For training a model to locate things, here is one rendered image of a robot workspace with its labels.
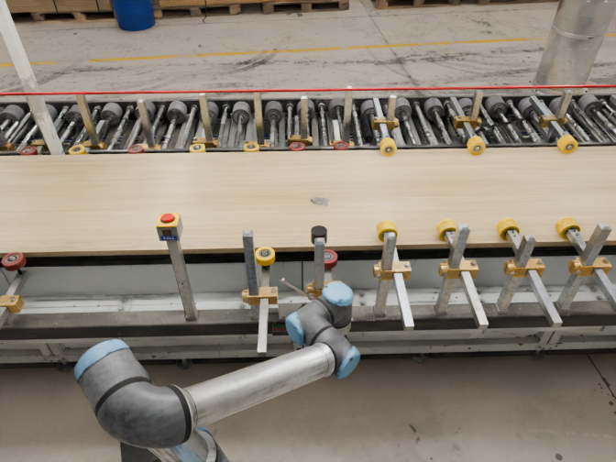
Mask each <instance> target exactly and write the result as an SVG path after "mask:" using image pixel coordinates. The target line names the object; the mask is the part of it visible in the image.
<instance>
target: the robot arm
mask: <svg viewBox="0 0 616 462"><path fill-rule="evenodd" d="M353 301H354V298H353V292H352V290H351V289H350V288H349V287H348V286H347V285H346V284H345V283H342V282H331V283H328V284H326V285H325V286H324V289H323V291H322V295H321V296H319V297H318V298H316V299H314V300H313V301H311V302H309V303H307V304H306V305H304V307H302V308H300V309H299V310H297V311H296V312H295V311H294V312H293V313H292V314H291V315H289V316H288V317H287V318H286V321H285V323H286V328H287V331H288V334H289V336H290V337H291V340H292V341H293V342H294V343H295V344H296V345H297V346H303V344H305V345H307V346H308V347H306V348H303V349H300V350H297V351H294V352H291V353H289V354H286V355H283V356H280V357H275V358H273V359H270V360H267V361H264V362H261V363H258V364H256V365H253V366H250V367H247V368H242V369H240V370H237V371H234V372H231V373H228V374H225V375H223V376H220V377H217V378H214V379H209V380H207V381H204V382H201V383H198V384H195V385H192V386H190V387H187V388H184V389H181V388H179V387H178V386H176V385H173V384H172V385H169V386H165V387H158V386H157V384H156V383H155V382H154V381H153V380H152V378H151V376H150V375H149V374H148V373H147V371H146V370H145V369H144V368H143V367H142V366H141V364H140V363H139V362H138V360H137V359H136V358H135V356H134V355H133V353H132V352H131V348H130V347H129V346H127V344H126V343H125V342H124V341H121V340H117V339H113V340H109V341H104V342H102V343H99V344H97V345H95V346H93V347H91V348H90V349H89V350H87V351H86V352H85V353H84V354H83V355H82V356H81V357H80V358H79V360H78V362H77V364H76V365H75V368H74V375H75V377H76V379H77V380H76V381H77V383H78V384H79V385H80V387H81V388H82V391H83V393H84V395H85V397H86V399H87V401H88V402H89V404H90V406H91V408H92V410H93V412H94V414H95V416H96V418H97V421H98V423H99V424H100V425H101V427H102V428H103V429H104V430H105V431H106V432H107V433H108V434H109V435H111V436H112V437H113V438H115V439H117V440H118V441H120V442H122V443H125V444H128V445H131V446H136V447H141V448H147V449H148V450H149V451H151V452H152V453H153V454H154V455H155V456H156V457H158V458H159V459H160V460H161V461H162V462H230V461H229V460H228V458H227V457H226V455H225V453H224V452H223V450H222V449H221V448H220V446H219V445H218V443H217V442H216V441H215V439H214V437H213V435H212V434H211V433H210V432H208V430H207V429H205V428H204V427H203V426H206V425H208V424H211V423H213V422H216V421H218V420H221V419H223V418H225V417H227V416H229V415H232V414H234V413H238V412H241V411H243V410H245V409H247V408H249V407H252V406H254V405H257V404H259V403H262V402H264V401H267V400H269V399H272V398H274V397H277V396H279V395H282V394H283V393H285V392H288V391H292V390H294V389H297V388H299V387H301V386H303V385H305V384H308V383H310V382H313V381H315V380H319V379H320V378H323V377H328V376H330V375H333V374H335V376H336V377H337V378H339V379H340V380H342V379H344V378H346V377H347V376H348V375H349V374H350V373H351V372H352V371H353V370H354V369H355V367H356V366H357V364H358V362H359V360H360V353H359V351H358V350H357V349H356V348H355V346H353V345H352V344H351V343H350V342H348V338H347V333H348V332H349V330H350V327H351V321H353V318H351V316H352V305H353Z"/></svg>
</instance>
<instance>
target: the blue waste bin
mask: <svg viewBox="0 0 616 462"><path fill-rule="evenodd" d="M111 1H112V5H113V8H114V11H115V16H116V19H117V22H118V25H119V27H120V28H121V29H123V30H126V31H140V30H145V29H148V28H152V27H153V26H154V25H155V18H154V12H153V5H152V0H111Z"/></svg>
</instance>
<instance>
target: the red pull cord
mask: <svg viewBox="0 0 616 462"><path fill-rule="evenodd" d="M611 87H616V84H605V85H535V86H466V87H396V88H326V89H257V90H187V91H117V92H47V93H0V95H59V94H196V93H265V92H334V91H403V90H472V89H542V88H611Z"/></svg>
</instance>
